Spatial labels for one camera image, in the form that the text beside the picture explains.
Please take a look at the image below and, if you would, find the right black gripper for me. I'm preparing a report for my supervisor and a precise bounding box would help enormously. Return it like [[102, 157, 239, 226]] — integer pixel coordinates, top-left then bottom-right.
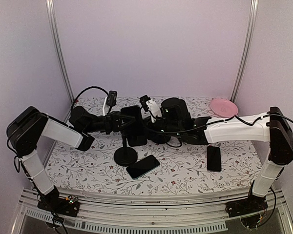
[[135, 115, 183, 141]]

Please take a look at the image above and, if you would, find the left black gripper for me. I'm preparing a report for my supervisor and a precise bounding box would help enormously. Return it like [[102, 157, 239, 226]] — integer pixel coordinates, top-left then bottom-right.
[[84, 111, 136, 134]]

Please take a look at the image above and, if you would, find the black phone stand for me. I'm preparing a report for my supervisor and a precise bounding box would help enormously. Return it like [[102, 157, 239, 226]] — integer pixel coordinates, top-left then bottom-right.
[[150, 134, 171, 144], [114, 131, 138, 167]]

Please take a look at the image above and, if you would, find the black phone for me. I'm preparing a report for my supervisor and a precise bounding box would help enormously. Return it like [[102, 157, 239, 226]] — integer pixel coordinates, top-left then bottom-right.
[[207, 146, 222, 172], [121, 105, 147, 147], [126, 155, 160, 179]]

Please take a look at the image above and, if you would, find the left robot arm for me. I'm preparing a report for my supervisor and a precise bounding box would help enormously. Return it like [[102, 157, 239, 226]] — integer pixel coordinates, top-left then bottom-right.
[[6, 106, 135, 212]]

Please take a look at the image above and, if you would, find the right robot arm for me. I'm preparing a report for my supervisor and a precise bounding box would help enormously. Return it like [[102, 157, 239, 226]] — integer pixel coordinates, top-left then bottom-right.
[[140, 96, 293, 213]]

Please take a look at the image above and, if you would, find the floral table mat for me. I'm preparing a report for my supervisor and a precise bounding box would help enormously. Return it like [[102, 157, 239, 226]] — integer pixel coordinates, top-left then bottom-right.
[[45, 97, 268, 195]]

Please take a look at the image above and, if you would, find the pink plate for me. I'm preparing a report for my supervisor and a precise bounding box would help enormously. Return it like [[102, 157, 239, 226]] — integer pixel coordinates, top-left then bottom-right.
[[209, 98, 238, 117]]

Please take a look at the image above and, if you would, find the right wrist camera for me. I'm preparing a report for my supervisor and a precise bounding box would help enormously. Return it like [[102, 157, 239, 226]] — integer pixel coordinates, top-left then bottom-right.
[[140, 95, 162, 123]]

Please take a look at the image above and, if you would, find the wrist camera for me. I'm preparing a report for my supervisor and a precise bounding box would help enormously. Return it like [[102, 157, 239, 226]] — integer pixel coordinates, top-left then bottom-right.
[[140, 95, 162, 123], [102, 90, 118, 116]]

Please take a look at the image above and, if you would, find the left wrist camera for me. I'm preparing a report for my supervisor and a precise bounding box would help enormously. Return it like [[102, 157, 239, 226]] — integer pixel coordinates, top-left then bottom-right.
[[102, 90, 118, 116]]

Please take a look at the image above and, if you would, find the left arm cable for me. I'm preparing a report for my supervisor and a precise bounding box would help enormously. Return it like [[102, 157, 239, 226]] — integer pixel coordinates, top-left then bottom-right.
[[72, 85, 110, 110]]

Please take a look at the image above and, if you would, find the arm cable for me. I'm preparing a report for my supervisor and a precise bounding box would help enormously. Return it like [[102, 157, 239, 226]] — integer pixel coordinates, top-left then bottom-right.
[[139, 109, 293, 156], [72, 85, 110, 110]]

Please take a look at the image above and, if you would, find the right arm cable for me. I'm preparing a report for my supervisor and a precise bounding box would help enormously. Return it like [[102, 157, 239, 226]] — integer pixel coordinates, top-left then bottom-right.
[[139, 109, 293, 156]]

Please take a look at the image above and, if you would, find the front aluminium rail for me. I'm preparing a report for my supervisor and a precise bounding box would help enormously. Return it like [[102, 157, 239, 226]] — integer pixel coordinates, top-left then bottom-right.
[[11, 188, 293, 234]]

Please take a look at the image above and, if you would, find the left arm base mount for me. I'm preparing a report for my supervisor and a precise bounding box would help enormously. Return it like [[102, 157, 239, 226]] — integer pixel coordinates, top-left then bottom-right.
[[37, 186, 80, 217]]

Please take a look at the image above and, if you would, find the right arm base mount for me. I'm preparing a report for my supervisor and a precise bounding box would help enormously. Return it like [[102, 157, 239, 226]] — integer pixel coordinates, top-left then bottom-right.
[[225, 184, 268, 217]]

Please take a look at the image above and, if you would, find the left aluminium frame post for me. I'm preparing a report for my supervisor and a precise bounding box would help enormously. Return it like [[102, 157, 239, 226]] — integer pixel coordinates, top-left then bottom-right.
[[45, 0, 74, 103]]

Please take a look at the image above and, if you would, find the aluminium frame post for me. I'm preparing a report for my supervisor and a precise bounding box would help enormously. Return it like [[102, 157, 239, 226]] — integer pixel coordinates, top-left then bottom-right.
[[45, 0, 74, 103], [230, 0, 259, 103]]

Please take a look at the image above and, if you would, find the right aluminium frame post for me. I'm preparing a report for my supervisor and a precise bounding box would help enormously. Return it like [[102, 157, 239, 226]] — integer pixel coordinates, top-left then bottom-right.
[[230, 0, 259, 103]]

